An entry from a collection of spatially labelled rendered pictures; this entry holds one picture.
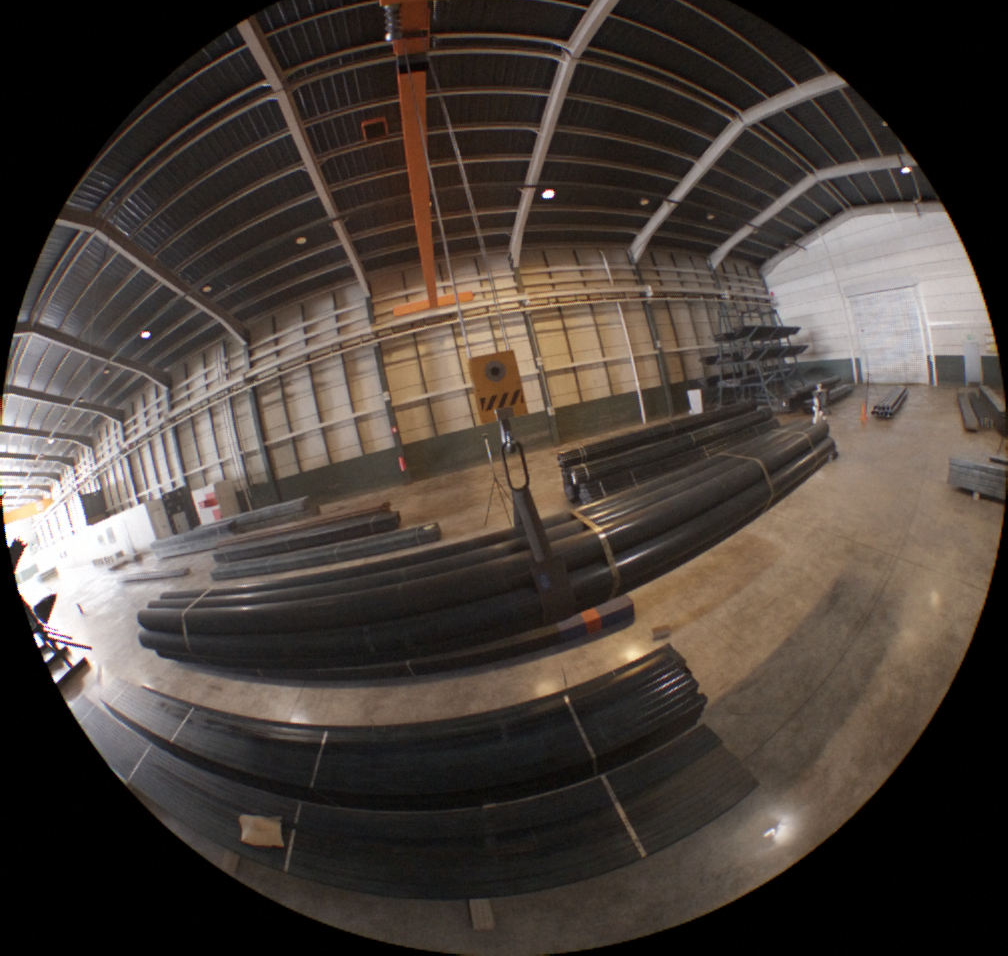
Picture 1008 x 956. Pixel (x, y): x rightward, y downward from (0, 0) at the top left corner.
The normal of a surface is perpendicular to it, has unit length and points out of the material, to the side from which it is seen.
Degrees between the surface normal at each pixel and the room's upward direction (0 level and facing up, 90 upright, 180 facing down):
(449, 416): 90
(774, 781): 0
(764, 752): 0
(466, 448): 90
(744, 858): 0
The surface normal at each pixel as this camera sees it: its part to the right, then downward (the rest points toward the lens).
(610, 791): -0.22, -0.96
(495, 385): 0.17, 0.11
